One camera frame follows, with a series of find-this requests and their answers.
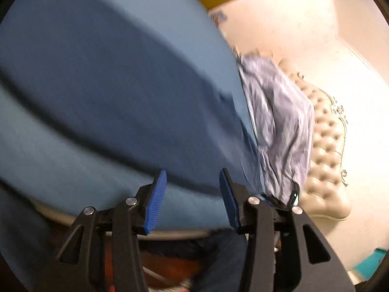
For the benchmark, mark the cream tufted headboard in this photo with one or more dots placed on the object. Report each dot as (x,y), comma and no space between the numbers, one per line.
(325,190)

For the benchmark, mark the dark blue denim jeans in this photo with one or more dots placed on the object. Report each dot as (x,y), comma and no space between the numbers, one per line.
(108,83)

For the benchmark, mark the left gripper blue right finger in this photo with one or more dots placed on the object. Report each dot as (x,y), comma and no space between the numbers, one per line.
(229,198)

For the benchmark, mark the teal quilted bed mattress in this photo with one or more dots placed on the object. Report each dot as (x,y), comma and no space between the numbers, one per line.
(48,166)

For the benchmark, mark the small picture box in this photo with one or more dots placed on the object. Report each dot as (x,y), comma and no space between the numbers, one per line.
(218,17)

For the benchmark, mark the grey star pattern duvet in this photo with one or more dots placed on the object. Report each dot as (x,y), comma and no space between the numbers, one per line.
(283,119)

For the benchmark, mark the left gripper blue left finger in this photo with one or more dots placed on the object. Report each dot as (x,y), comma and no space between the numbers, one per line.
(154,199)

